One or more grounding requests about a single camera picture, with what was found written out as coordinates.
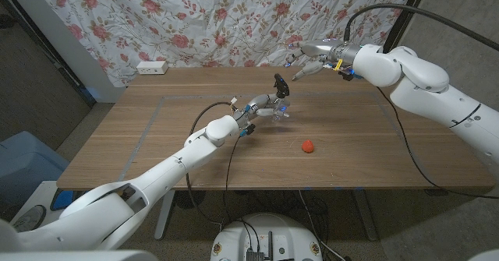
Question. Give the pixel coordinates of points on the blue plastic bin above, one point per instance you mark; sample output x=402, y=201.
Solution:
x=23, y=159

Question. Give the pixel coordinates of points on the white power strip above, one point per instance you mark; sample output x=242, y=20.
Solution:
x=152, y=68

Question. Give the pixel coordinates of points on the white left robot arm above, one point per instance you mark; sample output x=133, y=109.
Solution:
x=163, y=179

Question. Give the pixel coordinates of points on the grey sneaker shoe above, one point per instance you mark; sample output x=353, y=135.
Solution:
x=31, y=219

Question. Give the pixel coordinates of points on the blue and black foot pedal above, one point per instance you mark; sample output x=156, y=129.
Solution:
x=62, y=200

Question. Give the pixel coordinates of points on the clear plastic spray bottle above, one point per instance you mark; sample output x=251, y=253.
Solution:
x=278, y=103

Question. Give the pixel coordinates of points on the black round disc under table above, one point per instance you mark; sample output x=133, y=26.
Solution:
x=190, y=199

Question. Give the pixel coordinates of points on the grey table leg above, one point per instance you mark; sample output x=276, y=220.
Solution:
x=366, y=218

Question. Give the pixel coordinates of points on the white table leg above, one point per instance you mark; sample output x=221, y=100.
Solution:
x=161, y=222

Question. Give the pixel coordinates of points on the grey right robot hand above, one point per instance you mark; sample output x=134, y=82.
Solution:
x=331, y=54

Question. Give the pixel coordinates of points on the white robot chest cover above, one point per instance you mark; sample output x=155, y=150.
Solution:
x=78, y=256

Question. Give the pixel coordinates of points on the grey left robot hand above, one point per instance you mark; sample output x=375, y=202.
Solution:
x=261, y=105

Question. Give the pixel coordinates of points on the white floor board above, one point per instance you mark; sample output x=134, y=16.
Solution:
x=39, y=195

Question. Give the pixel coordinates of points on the floral print backdrop cloth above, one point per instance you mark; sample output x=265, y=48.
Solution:
x=195, y=19

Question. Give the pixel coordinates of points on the white robot torso base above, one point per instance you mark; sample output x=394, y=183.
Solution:
x=230, y=233

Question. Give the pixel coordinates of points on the small red ball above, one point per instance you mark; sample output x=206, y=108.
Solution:
x=307, y=146

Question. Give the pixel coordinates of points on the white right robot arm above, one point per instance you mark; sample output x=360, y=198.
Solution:
x=421, y=78

